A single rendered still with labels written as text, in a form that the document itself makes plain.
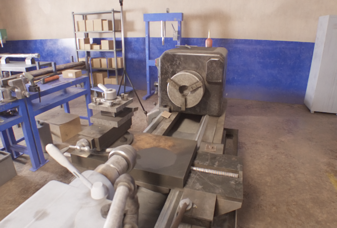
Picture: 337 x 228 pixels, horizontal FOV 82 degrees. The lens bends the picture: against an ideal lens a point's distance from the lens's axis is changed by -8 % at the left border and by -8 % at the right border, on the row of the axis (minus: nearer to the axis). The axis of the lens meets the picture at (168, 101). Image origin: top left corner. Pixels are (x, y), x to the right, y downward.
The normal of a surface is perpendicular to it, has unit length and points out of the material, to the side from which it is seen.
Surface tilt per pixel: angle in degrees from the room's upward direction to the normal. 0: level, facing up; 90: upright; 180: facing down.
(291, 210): 0
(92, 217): 0
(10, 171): 90
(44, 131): 90
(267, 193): 0
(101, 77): 90
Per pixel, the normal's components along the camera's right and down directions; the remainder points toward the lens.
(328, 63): -0.30, 0.31
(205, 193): 0.00, -0.95
